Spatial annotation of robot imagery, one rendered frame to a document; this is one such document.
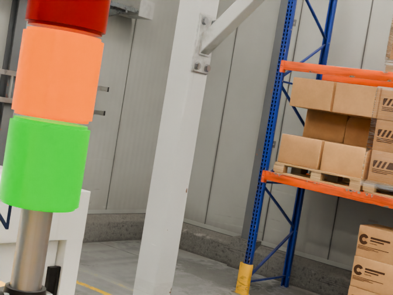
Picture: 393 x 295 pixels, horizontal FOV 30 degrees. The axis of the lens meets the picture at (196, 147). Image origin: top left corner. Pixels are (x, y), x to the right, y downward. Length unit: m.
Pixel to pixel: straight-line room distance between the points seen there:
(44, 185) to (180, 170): 2.60
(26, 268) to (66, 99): 0.11
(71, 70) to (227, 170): 10.91
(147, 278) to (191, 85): 0.82
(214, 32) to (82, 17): 2.55
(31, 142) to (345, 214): 9.89
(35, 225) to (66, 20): 0.13
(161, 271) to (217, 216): 8.38
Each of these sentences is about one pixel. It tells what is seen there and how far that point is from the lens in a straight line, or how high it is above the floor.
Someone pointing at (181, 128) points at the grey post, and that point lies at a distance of 2.99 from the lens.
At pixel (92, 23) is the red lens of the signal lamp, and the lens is 0.45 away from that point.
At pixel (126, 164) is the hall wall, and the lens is 11.61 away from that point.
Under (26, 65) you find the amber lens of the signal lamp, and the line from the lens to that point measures 0.45.
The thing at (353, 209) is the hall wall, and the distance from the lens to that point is 10.23.
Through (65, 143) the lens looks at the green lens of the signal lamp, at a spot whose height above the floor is 2.20.
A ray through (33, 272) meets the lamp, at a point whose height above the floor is 2.12.
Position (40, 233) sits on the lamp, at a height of 2.15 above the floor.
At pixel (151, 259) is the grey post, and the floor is 1.59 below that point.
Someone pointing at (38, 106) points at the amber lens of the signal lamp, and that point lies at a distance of 0.44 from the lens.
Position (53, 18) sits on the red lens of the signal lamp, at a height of 2.27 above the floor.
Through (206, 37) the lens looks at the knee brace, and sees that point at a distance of 3.00.
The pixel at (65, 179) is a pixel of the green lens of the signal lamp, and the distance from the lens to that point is 0.45.
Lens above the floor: 2.24
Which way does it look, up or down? 3 degrees down
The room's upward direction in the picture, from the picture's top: 9 degrees clockwise
